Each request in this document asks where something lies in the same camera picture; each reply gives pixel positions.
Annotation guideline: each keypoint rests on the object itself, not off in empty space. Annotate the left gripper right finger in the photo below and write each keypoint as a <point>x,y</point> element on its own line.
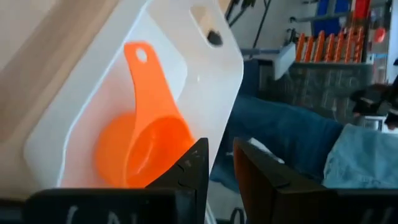
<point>261,177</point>

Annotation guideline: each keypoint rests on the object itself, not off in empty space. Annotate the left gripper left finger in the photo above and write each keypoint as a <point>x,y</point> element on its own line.
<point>192,174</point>

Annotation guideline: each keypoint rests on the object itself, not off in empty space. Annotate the orange measuring cup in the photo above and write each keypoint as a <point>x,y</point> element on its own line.
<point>149,140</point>

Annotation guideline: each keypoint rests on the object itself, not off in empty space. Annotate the white plastic basket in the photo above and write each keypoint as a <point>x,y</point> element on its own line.
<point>211,93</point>

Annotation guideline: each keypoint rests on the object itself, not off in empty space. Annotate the orange parts rack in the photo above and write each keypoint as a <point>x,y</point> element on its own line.
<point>320,46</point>

